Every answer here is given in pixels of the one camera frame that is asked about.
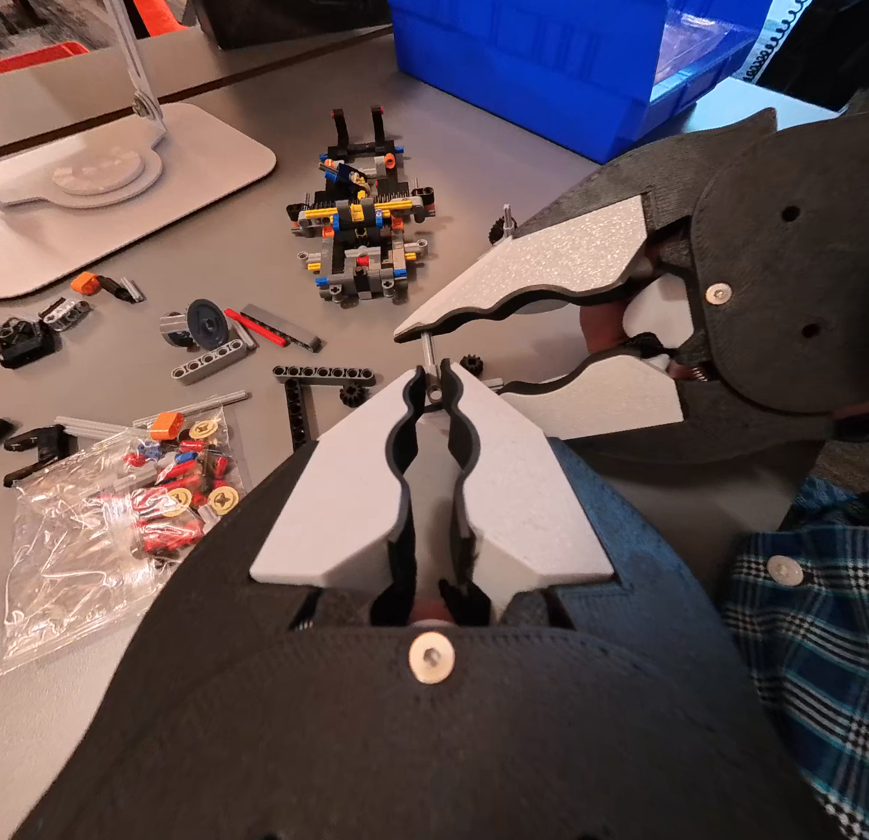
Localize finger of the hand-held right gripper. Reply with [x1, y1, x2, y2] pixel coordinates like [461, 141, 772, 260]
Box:
[394, 195, 685, 344]
[499, 350, 684, 442]

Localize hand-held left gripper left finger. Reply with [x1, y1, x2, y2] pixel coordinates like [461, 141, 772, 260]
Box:
[250, 368, 429, 624]

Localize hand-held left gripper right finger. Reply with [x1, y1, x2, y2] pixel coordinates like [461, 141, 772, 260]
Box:
[438, 360, 616, 618]

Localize grey lego axle connector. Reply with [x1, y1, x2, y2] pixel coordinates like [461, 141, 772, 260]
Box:
[420, 331, 452, 412]

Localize black angled lego beam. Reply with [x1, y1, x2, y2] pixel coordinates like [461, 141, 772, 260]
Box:
[273, 365, 371, 455]

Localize long grey lego axle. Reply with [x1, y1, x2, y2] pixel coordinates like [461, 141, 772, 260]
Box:
[132, 390, 250, 421]
[54, 414, 140, 442]

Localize dark grey lego beam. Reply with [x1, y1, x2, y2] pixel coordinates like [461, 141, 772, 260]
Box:
[241, 303, 324, 352]

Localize lego car chassis assembly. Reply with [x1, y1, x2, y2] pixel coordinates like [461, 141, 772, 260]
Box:
[293, 106, 437, 306]

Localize light grey holed lego beam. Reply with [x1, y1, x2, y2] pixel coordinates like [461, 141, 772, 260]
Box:
[171, 341, 245, 385]

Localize red lego axle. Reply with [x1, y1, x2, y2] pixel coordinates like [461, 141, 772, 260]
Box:
[224, 308, 286, 347]

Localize dark blue lego wheel hub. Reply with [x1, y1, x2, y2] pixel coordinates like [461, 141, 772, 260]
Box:
[160, 298, 236, 352]

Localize clear bag of lego pieces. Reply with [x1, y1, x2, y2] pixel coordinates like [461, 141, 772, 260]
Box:
[0, 405, 247, 677]

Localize black lego lever piece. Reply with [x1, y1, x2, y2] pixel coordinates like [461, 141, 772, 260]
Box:
[0, 424, 73, 489]

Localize small grey lego connector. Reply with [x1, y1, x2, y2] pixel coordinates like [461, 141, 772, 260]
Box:
[39, 297, 92, 329]

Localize person's right hand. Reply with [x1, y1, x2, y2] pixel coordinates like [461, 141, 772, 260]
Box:
[579, 302, 629, 357]

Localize blue plastic bin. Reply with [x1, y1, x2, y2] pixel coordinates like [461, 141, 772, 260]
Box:
[383, 0, 782, 165]

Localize clear plastic sheet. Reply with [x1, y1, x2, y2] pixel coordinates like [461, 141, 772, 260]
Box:
[652, 8, 754, 87]

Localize person's plaid shirt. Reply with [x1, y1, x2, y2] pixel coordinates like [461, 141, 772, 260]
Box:
[718, 476, 869, 840]

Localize grey stand base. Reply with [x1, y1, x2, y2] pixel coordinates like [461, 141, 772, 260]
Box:
[0, 101, 277, 299]

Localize orange object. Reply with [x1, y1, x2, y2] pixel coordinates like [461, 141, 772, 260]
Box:
[114, 0, 189, 39]

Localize red flat tray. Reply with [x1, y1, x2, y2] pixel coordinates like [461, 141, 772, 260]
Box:
[0, 41, 91, 75]

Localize black coiled cable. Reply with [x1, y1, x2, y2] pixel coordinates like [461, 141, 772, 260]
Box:
[745, 0, 817, 82]

